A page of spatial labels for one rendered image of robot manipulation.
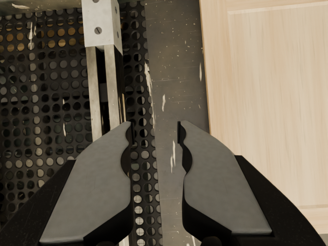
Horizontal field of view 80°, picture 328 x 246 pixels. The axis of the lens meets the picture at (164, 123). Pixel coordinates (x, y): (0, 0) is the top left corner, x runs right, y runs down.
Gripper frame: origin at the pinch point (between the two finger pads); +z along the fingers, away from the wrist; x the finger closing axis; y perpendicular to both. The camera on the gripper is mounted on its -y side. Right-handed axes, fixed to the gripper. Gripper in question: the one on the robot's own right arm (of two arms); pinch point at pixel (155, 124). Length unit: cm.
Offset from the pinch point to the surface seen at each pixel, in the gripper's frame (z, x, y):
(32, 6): 44, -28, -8
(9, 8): 44, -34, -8
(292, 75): 30.8, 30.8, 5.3
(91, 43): 32.3, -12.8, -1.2
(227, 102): 28.8, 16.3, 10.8
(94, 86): 28.1, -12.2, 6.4
